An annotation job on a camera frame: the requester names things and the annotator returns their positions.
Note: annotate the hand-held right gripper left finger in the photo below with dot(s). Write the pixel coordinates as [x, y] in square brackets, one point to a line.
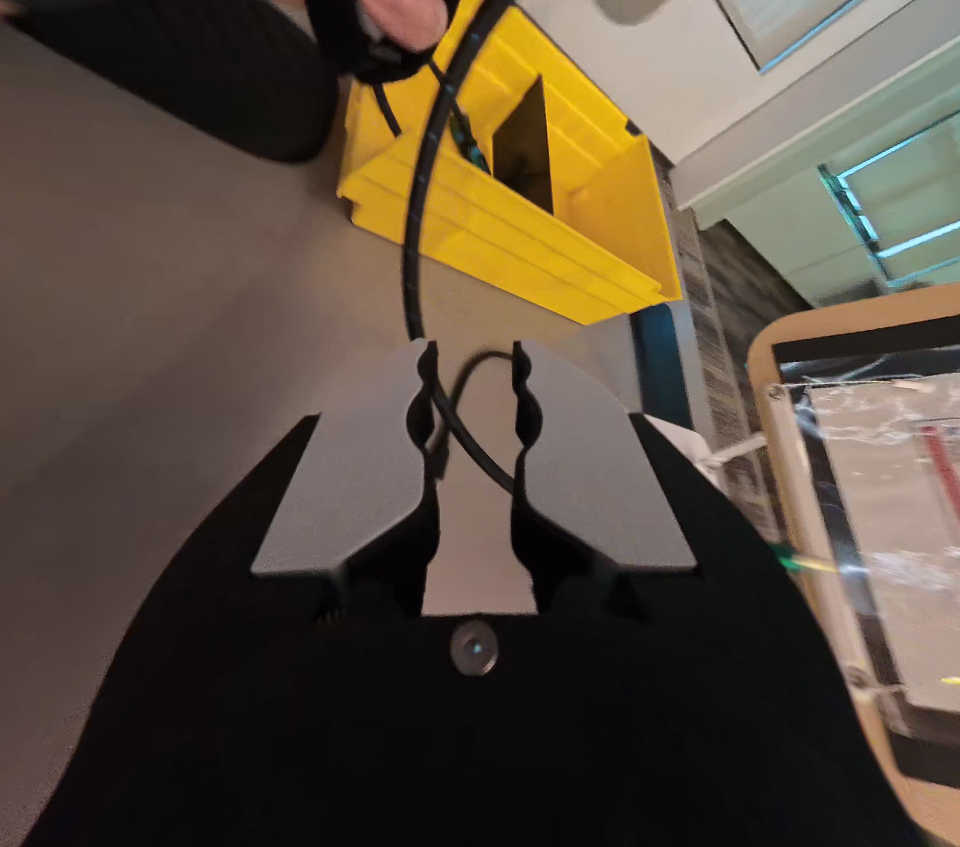
[337, 487]

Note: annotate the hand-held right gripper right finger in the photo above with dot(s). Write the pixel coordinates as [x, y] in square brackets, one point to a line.
[600, 487]

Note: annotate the yellow plastic storage bin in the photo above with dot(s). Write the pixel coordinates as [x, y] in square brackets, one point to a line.
[525, 262]

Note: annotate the white tablet stand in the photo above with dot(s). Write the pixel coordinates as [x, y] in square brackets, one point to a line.
[671, 446]

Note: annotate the black wrist rest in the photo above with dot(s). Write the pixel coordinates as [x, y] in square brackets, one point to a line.
[187, 74]

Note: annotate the wooden instruction display board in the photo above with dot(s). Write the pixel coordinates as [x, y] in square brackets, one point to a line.
[885, 524]

